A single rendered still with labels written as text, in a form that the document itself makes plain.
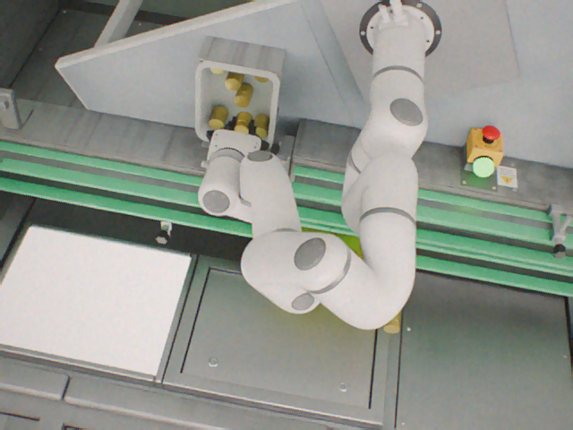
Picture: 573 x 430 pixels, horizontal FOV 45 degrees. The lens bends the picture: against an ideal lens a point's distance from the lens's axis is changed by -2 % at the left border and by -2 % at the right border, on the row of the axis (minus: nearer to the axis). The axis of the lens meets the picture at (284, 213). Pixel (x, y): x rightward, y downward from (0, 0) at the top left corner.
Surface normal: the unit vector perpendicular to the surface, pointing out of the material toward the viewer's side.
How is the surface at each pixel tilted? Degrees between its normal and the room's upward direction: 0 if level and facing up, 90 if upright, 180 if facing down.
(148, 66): 0
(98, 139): 90
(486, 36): 3
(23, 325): 90
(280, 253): 88
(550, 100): 0
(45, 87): 90
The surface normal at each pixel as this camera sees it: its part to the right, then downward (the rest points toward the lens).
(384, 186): -0.27, -0.61
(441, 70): -0.15, 0.79
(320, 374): 0.10, -0.63
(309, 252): -0.61, -0.57
